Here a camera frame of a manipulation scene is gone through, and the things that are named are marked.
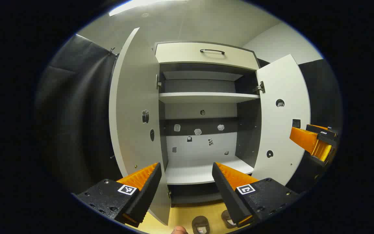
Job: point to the metal door hinge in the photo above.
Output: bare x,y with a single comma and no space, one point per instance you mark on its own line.
158,83
260,88

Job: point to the white cabinet shelf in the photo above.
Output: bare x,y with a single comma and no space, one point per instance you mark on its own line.
206,97
190,172

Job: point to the black cloth clip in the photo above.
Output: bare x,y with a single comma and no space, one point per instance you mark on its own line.
112,50

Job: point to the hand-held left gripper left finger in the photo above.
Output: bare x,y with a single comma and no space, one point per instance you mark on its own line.
148,195

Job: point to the white shoe cabinet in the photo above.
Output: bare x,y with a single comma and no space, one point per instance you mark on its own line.
203,143

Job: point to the white cabinet drawer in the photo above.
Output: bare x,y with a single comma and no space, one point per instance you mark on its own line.
180,53

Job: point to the white cabinet door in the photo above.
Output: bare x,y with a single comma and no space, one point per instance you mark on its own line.
131,113
284,139

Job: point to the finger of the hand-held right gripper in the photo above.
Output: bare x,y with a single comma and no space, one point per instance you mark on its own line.
320,130
304,139

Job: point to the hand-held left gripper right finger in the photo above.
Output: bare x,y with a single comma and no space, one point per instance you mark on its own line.
227,195

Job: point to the brown fuzzy shoe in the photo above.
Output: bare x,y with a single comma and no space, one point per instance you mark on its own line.
200,224
228,221

